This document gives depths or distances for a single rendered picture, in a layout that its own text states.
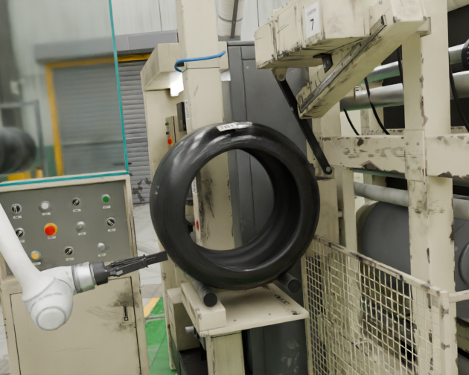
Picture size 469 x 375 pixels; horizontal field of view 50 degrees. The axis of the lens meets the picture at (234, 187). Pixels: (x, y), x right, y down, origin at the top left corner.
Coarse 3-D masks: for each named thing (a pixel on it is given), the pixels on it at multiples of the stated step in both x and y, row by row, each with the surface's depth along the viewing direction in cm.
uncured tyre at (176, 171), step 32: (256, 128) 160; (192, 160) 154; (288, 160) 161; (160, 192) 156; (288, 192) 190; (160, 224) 156; (288, 224) 189; (192, 256) 156; (224, 256) 187; (256, 256) 188; (288, 256) 164; (224, 288) 163
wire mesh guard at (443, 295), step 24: (384, 264) 146; (360, 288) 160; (432, 288) 123; (312, 312) 203; (432, 312) 125; (432, 336) 126; (312, 360) 211; (336, 360) 184; (360, 360) 166; (408, 360) 138
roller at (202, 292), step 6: (192, 282) 176; (198, 282) 170; (198, 288) 166; (204, 288) 163; (210, 288) 163; (198, 294) 166; (204, 294) 158; (210, 294) 157; (204, 300) 157; (210, 300) 157; (216, 300) 158; (210, 306) 157
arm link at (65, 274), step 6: (48, 270) 156; (54, 270) 155; (60, 270) 155; (66, 270) 156; (54, 276) 151; (60, 276) 152; (66, 276) 154; (72, 276) 155; (66, 282) 151; (72, 282) 154; (72, 288) 154; (72, 294) 154
